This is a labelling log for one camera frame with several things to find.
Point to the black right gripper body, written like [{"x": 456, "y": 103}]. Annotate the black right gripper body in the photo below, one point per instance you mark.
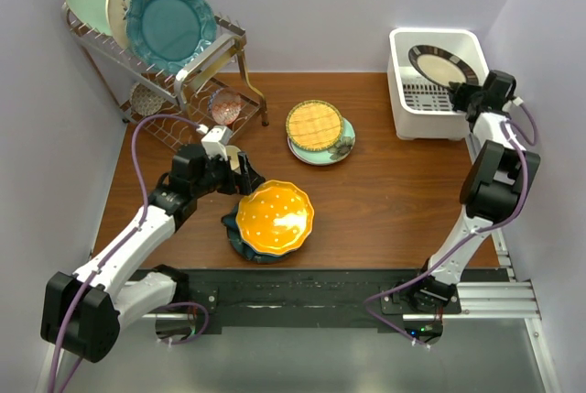
[{"x": 474, "y": 94}]

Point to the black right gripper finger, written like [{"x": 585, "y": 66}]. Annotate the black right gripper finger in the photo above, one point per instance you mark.
[
  {"x": 458, "y": 86},
  {"x": 461, "y": 102}
]

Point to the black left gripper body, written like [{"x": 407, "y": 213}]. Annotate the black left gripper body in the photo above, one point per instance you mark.
[{"x": 218, "y": 175}]

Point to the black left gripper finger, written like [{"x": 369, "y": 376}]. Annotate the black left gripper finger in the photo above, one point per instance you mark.
[
  {"x": 247, "y": 178},
  {"x": 243, "y": 190}
]

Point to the black rimmed cream plate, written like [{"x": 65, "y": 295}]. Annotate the black rimmed cream plate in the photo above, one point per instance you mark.
[{"x": 440, "y": 66}]

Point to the white plastic bin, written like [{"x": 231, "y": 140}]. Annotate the white plastic bin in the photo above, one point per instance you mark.
[{"x": 422, "y": 109}]

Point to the orange dotted scalloped plate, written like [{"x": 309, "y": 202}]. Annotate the orange dotted scalloped plate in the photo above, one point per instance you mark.
[{"x": 275, "y": 202}]

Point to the teal dotted scalloped plate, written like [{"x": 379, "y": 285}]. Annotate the teal dotted scalloped plate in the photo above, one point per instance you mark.
[{"x": 277, "y": 240}]

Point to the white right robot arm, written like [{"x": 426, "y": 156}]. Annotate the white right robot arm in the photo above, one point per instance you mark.
[{"x": 492, "y": 195}]

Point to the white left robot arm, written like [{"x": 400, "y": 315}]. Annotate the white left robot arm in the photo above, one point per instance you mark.
[{"x": 84, "y": 312}]

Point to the cream mug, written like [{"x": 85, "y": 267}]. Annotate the cream mug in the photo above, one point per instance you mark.
[{"x": 233, "y": 156}]

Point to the dark blue square plate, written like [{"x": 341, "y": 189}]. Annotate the dark blue square plate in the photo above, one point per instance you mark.
[{"x": 233, "y": 232}]

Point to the dark teal round plate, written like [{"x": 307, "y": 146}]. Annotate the dark teal round plate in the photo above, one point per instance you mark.
[{"x": 248, "y": 253}]

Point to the red patterned small bowl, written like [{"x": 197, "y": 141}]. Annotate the red patterned small bowl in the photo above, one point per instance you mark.
[{"x": 225, "y": 106}]

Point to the metal dish rack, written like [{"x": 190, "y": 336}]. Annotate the metal dish rack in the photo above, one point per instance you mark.
[{"x": 186, "y": 94}]

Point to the yellow woven pattern plate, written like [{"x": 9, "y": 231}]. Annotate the yellow woven pattern plate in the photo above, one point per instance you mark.
[{"x": 314, "y": 125}]

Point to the mint floral plate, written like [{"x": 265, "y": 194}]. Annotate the mint floral plate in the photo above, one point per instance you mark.
[{"x": 338, "y": 152}]

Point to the white patterned small bowl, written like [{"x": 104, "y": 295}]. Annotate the white patterned small bowl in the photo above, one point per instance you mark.
[{"x": 144, "y": 101}]

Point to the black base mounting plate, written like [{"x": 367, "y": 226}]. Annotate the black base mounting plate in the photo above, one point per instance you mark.
[{"x": 314, "y": 298}]

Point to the teal scalloped large plate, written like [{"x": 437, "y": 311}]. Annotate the teal scalloped large plate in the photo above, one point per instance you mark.
[{"x": 169, "y": 34}]

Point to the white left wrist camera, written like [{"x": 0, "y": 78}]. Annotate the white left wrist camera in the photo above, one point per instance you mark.
[{"x": 215, "y": 141}]

